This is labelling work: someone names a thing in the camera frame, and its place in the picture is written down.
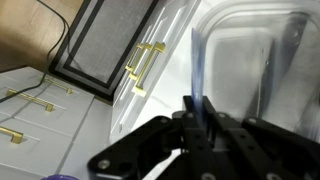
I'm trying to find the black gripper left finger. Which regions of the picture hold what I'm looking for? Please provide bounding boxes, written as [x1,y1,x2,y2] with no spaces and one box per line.
[87,96,200,180]

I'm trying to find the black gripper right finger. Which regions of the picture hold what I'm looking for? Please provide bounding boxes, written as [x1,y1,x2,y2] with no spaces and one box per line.
[202,98,320,180]

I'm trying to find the clear plastic bowl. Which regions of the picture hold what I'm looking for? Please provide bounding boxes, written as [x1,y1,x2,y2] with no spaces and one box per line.
[192,0,320,141]

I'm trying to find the light blue plastic lid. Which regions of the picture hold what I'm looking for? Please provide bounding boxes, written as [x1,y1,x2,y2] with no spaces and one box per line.
[190,27,206,118]

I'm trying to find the white island cabinet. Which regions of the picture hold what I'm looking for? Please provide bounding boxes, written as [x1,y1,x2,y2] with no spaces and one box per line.
[0,67,112,180]

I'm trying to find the white counter base cabinet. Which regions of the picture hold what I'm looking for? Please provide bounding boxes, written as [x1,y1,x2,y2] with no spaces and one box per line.
[110,0,201,143]

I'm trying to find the grey black-bordered floor mat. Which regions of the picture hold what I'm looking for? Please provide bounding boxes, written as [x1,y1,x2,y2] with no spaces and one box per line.
[49,0,159,101]

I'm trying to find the black floor cable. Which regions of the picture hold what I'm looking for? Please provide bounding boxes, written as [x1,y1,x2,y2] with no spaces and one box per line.
[0,0,72,104]

